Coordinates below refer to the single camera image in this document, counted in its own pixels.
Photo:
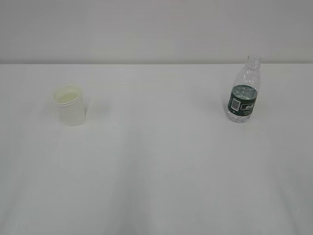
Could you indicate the Yibao mineral water bottle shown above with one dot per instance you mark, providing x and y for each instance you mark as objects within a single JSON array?
[{"x": 245, "y": 90}]

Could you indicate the white paper cup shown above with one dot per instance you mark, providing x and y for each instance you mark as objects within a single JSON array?
[{"x": 70, "y": 105}]

